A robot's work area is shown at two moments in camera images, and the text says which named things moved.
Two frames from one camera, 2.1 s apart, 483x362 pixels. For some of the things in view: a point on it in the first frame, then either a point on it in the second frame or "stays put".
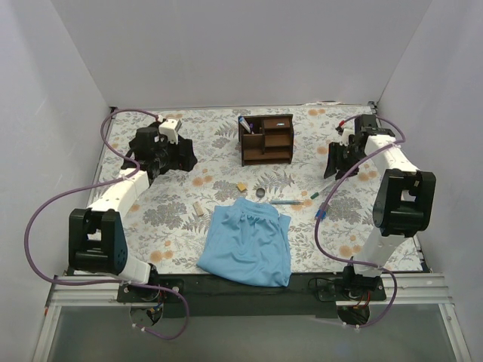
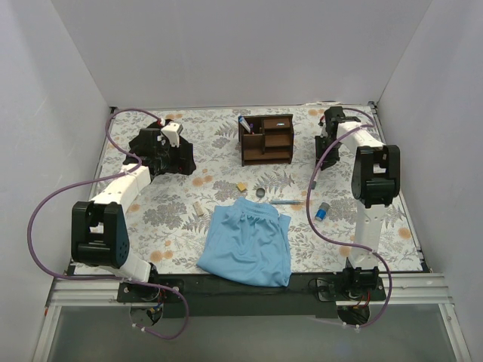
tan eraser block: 241,186 stays put
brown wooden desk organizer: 272,142 stays put
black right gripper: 343,157 -> 324,151
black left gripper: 183,154 stays put
